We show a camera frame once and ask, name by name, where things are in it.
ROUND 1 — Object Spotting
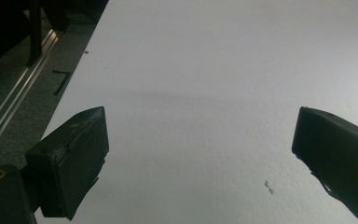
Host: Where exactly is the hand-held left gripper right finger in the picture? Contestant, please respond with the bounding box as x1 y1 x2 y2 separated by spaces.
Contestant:
291 106 358 222

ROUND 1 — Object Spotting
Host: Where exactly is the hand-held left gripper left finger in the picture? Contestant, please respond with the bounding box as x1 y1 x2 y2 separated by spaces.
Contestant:
24 105 110 221

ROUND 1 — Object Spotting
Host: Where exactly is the black metal stand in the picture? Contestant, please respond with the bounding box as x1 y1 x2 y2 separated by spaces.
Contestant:
27 0 43 67

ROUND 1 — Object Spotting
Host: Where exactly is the silver metal rail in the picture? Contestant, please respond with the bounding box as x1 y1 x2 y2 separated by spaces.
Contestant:
0 29 60 166

